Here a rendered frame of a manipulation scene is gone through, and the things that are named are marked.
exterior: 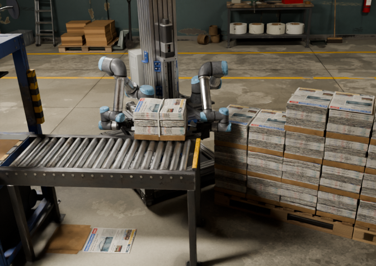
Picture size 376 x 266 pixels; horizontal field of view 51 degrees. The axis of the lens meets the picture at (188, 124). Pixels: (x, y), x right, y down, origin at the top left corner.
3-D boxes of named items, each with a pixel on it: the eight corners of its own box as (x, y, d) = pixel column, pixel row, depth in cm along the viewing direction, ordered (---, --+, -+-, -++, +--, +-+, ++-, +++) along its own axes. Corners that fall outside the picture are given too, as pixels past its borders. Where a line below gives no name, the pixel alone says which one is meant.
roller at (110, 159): (124, 143, 306) (123, 137, 304) (107, 175, 264) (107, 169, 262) (118, 143, 307) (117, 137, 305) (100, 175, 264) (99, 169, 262)
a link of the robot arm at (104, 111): (114, 107, 313) (116, 120, 318) (103, 105, 319) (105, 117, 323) (107, 110, 307) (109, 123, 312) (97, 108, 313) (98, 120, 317)
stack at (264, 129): (228, 182, 388) (229, 103, 354) (356, 211, 341) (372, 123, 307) (213, 204, 357) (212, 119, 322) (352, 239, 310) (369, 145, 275)
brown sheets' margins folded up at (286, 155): (229, 169, 382) (229, 121, 361) (358, 197, 335) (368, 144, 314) (214, 190, 351) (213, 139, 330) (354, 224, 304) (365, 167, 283)
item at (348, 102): (334, 92, 307) (334, 90, 307) (374, 96, 296) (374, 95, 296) (328, 108, 277) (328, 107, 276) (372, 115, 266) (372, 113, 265)
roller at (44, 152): (59, 141, 311) (58, 136, 309) (32, 173, 268) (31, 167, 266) (53, 141, 311) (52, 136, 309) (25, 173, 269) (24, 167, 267)
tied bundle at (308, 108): (295, 112, 330) (297, 86, 321) (332, 118, 318) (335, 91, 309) (283, 130, 300) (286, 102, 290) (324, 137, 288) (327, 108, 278)
